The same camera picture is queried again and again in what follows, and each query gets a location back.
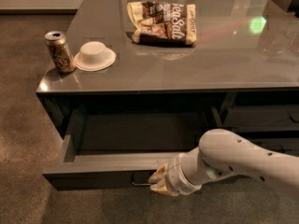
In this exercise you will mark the white upturned plastic bowl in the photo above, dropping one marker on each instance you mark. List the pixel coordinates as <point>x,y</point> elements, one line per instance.
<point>94,56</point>

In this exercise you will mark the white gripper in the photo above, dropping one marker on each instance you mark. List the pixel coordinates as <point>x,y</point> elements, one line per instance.
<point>175,175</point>

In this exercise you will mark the gold beverage can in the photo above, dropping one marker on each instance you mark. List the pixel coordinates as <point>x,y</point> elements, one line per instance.
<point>60,52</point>

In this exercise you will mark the grey drawer cabinet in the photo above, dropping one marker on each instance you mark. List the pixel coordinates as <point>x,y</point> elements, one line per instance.
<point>246,54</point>

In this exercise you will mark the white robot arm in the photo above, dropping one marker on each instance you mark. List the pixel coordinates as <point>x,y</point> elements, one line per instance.
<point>222,154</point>

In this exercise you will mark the sea salt chip bag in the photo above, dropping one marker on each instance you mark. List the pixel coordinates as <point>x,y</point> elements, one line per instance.
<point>162,22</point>

